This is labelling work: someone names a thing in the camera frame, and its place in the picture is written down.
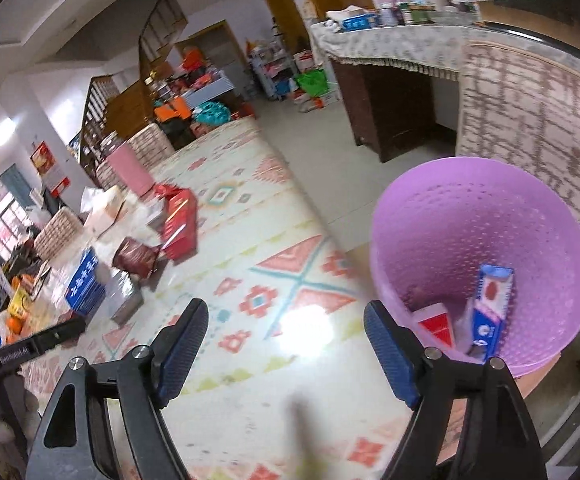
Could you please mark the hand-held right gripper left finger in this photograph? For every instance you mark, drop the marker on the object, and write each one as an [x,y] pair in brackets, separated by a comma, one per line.
[182,355]

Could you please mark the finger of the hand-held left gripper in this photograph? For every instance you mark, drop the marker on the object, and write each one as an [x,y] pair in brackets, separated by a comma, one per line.
[64,332]

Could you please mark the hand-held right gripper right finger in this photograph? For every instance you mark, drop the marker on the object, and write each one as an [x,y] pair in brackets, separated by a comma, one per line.
[390,355]

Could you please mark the dark red box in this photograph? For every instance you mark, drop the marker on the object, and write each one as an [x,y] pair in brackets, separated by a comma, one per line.
[134,257]

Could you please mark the purple plastic bin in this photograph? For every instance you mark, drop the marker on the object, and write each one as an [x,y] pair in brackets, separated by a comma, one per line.
[445,220]

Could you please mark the orange fruit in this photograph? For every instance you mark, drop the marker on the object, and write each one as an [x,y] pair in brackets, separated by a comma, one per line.
[14,325]

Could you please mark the yellow packet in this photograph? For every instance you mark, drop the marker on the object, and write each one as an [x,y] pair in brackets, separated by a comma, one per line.
[19,305]

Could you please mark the blue printed box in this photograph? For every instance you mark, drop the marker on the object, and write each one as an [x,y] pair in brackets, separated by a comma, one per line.
[84,282]

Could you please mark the small red and white box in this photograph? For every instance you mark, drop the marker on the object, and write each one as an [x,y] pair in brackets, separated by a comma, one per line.
[437,327]

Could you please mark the silver grey box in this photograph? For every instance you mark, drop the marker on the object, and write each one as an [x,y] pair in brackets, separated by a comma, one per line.
[127,300]

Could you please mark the woven back chair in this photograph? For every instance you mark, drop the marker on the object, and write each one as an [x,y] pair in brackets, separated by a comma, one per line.
[57,232]
[152,142]
[535,125]

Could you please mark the blue and white carton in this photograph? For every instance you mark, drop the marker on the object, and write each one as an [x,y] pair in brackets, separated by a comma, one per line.
[492,305]

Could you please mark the white tissue box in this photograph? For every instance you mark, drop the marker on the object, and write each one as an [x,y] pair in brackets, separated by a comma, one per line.
[104,210]

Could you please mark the long red box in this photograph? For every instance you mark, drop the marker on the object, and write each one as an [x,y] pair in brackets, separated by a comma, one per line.
[179,225]

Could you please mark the blue curtain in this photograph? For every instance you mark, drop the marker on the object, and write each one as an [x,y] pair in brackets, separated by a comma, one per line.
[17,185]

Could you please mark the red plastic wrapper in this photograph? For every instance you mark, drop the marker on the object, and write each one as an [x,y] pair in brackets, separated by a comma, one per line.
[167,191]

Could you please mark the pink bottle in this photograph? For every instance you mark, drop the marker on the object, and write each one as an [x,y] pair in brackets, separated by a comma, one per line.
[127,170]

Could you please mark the wooden staircase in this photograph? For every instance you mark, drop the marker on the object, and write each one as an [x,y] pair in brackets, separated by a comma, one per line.
[124,100]

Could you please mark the teal woven bag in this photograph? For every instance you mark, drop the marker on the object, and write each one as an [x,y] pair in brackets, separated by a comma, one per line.
[212,112]

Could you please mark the dark wooden sideboard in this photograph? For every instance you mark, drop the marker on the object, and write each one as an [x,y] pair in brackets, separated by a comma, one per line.
[390,105]

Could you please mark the green bag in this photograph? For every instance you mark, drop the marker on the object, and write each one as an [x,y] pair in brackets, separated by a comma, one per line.
[312,82]

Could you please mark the floral fringed cloth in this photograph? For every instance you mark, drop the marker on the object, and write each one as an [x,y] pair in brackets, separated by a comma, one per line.
[395,47]

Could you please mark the blue packet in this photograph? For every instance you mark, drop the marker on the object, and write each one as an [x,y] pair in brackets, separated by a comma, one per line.
[360,22]

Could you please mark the wooden door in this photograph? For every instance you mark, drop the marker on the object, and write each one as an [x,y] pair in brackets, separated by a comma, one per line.
[280,5]

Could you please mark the red wall poster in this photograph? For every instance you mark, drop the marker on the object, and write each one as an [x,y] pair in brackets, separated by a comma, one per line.
[47,165]

